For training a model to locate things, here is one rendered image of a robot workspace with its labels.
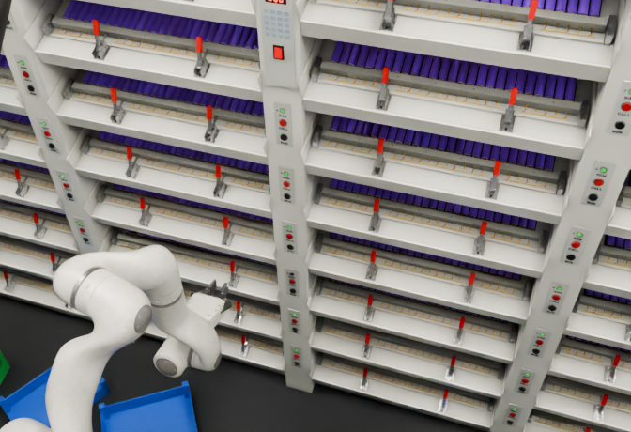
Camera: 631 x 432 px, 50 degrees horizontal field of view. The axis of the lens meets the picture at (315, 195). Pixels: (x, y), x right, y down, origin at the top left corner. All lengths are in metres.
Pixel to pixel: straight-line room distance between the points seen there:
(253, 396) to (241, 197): 0.88
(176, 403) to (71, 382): 1.04
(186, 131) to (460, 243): 0.75
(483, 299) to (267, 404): 0.93
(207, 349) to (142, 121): 0.61
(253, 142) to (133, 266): 0.44
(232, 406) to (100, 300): 1.14
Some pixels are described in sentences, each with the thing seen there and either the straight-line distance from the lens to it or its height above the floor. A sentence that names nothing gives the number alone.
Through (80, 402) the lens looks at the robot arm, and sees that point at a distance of 1.53.
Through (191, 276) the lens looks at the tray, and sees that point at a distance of 2.20.
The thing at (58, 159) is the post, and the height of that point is 0.89.
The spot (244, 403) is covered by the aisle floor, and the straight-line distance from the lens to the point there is 2.48.
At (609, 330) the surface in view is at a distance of 1.93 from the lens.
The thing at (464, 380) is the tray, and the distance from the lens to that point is 2.20.
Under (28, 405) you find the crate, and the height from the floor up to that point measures 0.00.
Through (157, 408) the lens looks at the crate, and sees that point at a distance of 2.52.
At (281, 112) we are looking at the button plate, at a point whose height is 1.21.
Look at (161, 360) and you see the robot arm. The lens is 1.83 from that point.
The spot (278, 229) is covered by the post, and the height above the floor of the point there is 0.81.
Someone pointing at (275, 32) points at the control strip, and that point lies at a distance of 1.46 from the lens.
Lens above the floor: 2.15
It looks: 44 degrees down
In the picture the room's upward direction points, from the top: 1 degrees counter-clockwise
